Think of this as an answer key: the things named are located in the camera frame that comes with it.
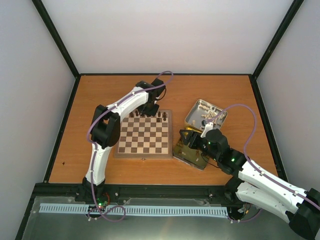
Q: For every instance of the wooden folding chess board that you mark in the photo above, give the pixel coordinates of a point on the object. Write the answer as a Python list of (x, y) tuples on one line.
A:
[(144, 138)]

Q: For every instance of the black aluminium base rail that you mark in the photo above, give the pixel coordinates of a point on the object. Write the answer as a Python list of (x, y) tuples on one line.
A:
[(118, 193)]

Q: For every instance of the pile of dark chess pieces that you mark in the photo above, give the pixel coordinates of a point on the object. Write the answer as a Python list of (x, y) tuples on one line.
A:
[(184, 151)]

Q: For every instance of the pile of white chess pieces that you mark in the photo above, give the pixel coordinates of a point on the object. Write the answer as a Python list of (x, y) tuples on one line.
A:
[(203, 113)]

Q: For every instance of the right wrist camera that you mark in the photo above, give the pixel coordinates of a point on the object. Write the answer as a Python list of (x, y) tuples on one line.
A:
[(206, 127)]

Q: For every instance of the silver tin tray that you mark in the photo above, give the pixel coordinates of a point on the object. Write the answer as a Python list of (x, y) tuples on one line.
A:
[(187, 119)]

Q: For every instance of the black frame post right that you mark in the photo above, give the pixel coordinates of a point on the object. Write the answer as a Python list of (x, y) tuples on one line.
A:
[(282, 28)]

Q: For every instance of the black frame post left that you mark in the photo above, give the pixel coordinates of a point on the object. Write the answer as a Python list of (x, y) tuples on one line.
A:
[(47, 20)]

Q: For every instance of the black frame post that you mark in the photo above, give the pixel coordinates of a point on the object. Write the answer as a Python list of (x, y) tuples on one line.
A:
[(282, 28), (47, 20)]

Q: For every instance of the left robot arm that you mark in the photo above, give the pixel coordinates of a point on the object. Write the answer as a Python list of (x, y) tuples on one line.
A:
[(105, 131)]

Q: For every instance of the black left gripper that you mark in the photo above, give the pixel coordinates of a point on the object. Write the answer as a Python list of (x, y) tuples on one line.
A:
[(153, 113)]

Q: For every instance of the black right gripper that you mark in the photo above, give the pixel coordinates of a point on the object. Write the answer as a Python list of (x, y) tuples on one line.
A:
[(194, 135)]

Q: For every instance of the light blue cable duct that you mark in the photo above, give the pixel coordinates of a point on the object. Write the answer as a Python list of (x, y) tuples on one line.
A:
[(139, 210)]

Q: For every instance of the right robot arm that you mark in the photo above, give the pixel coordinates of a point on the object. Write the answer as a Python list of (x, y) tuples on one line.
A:
[(298, 207)]

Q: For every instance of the gold tin tray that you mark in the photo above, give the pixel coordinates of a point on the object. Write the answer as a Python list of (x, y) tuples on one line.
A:
[(198, 162)]

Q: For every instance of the small green circuit board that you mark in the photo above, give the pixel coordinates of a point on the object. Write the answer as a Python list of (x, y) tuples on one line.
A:
[(103, 202)]

